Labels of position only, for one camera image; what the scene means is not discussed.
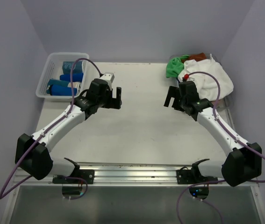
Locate brown towel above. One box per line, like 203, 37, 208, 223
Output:
181, 53, 207, 63

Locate blue rolled towel front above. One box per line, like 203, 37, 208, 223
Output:
46, 84, 72, 96

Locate teal and cream rolled towel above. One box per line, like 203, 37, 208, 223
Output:
47, 79, 81, 88

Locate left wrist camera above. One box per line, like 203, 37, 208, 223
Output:
100, 73, 115, 83

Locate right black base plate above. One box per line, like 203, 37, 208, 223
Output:
176, 167, 218, 184

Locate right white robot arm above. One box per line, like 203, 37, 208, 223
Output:
164, 81, 262, 187

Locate dark blue rolled towel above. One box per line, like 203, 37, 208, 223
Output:
59, 72, 84, 81

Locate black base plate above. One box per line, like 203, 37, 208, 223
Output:
176, 167, 218, 184
52, 169, 95, 184

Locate white plastic basket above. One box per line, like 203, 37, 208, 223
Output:
36, 52, 90, 102

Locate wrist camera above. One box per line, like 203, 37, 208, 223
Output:
100, 73, 115, 83
182, 74, 195, 82

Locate white towel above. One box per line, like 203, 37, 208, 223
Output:
178, 56, 234, 101

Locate clear plastic bin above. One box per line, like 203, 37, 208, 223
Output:
171, 54, 231, 111

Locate aluminium mounting rail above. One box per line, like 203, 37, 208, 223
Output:
13, 163, 259, 187

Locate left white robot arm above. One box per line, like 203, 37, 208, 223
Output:
15, 78, 122, 183

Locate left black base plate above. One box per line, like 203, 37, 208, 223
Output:
52, 169, 95, 184

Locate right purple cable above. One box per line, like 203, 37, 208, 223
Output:
176, 71, 265, 224

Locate teal rolled towel with swirl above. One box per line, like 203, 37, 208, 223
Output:
62, 61, 83, 74

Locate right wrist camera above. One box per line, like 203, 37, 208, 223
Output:
182, 74, 195, 82

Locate green towel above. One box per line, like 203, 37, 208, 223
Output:
165, 55, 189, 78

